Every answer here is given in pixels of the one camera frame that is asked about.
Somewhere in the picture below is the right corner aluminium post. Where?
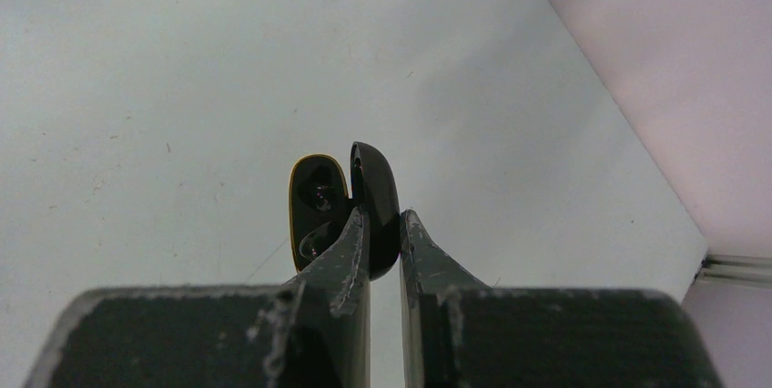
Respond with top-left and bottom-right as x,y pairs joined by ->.
694,254 -> 771,289

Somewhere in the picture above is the black earbud charging case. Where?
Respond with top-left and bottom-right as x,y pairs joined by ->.
289,142 -> 401,280

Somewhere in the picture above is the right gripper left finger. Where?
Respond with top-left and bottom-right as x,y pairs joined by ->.
25,208 -> 371,387

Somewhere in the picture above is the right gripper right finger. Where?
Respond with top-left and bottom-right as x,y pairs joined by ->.
400,209 -> 722,387

